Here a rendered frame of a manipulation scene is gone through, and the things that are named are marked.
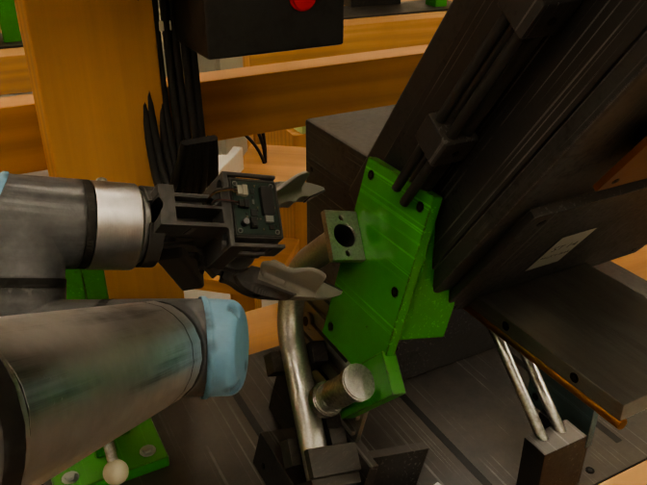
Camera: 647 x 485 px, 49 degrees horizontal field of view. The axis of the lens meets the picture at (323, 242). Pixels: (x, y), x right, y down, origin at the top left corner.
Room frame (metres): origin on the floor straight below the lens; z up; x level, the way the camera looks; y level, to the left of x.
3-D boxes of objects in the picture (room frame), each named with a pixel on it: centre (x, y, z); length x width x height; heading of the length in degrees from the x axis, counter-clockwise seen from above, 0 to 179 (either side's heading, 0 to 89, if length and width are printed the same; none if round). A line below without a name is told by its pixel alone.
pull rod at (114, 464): (0.58, 0.24, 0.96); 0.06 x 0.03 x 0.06; 28
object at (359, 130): (0.90, -0.15, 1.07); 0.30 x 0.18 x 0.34; 118
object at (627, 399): (0.67, -0.23, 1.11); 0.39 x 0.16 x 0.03; 28
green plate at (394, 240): (0.63, -0.08, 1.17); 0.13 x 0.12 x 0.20; 118
